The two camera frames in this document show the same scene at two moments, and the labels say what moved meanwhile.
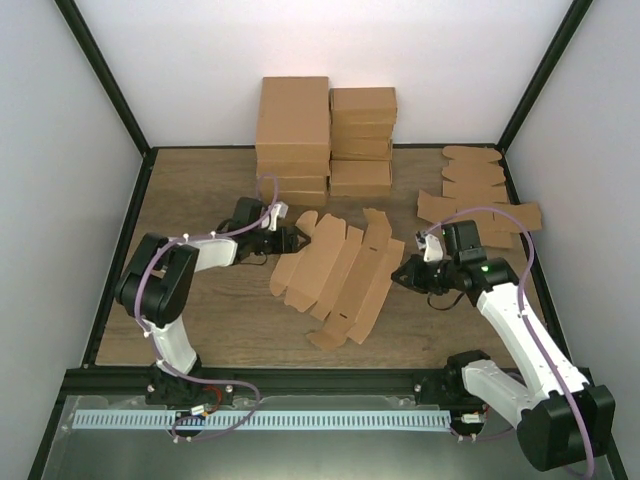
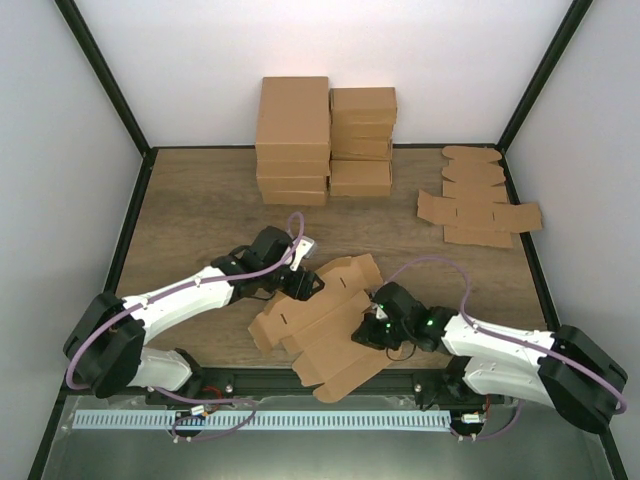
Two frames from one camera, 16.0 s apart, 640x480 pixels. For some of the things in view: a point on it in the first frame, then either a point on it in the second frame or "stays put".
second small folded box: (362, 131) stays put
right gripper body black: (434, 281) -> (387, 336)
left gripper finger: (302, 242) -> (314, 292)
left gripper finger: (303, 240) -> (318, 280)
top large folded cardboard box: (294, 119) stays put
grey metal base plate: (286, 454) stays put
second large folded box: (277, 168) stays put
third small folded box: (361, 148) stays put
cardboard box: (341, 279) -> (321, 329)
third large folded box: (291, 184) stays put
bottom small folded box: (360, 177) stays put
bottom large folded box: (296, 198) stays put
